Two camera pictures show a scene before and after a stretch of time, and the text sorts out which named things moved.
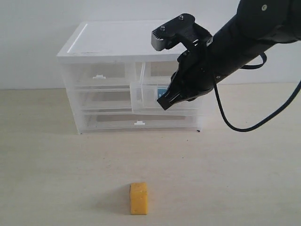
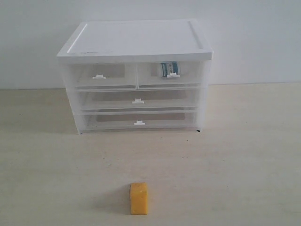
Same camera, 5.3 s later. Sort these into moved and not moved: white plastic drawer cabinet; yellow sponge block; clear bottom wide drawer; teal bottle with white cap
Moved: teal bottle with white cap
Not moved: yellow sponge block; white plastic drawer cabinet; clear bottom wide drawer
